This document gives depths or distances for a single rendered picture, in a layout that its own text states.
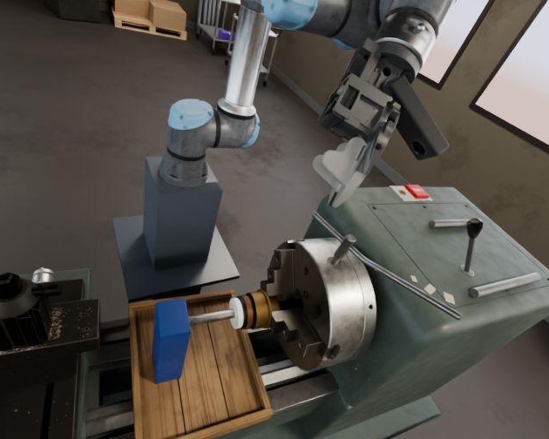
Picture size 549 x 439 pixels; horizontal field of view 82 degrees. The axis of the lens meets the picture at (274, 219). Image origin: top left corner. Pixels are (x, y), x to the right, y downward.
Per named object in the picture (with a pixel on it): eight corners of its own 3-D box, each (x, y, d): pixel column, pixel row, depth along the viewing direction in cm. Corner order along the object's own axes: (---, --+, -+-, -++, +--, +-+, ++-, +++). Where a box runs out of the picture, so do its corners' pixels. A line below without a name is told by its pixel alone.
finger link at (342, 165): (302, 190, 41) (333, 128, 42) (341, 211, 42) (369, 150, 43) (308, 188, 38) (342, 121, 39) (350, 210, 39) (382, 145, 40)
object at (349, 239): (321, 269, 72) (344, 235, 65) (328, 265, 74) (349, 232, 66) (328, 275, 71) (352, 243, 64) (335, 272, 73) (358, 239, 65)
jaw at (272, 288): (298, 287, 82) (296, 241, 82) (308, 291, 78) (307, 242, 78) (259, 293, 78) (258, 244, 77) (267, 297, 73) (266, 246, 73)
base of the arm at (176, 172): (154, 160, 103) (155, 133, 97) (199, 159, 111) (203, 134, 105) (165, 189, 94) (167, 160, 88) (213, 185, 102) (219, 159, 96)
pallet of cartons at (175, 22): (176, 27, 646) (178, 2, 619) (187, 40, 598) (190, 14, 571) (109, 13, 584) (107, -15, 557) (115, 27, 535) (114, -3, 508)
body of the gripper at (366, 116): (313, 129, 46) (350, 55, 46) (362, 157, 47) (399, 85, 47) (331, 114, 38) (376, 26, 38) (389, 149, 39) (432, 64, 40)
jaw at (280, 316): (312, 302, 77) (339, 341, 67) (307, 317, 79) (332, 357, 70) (271, 310, 72) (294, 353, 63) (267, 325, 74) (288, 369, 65)
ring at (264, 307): (273, 279, 77) (237, 284, 73) (287, 313, 71) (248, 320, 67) (263, 300, 83) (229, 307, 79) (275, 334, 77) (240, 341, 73)
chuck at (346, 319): (283, 282, 103) (321, 212, 83) (325, 381, 83) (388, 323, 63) (258, 286, 99) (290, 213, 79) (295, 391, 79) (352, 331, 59)
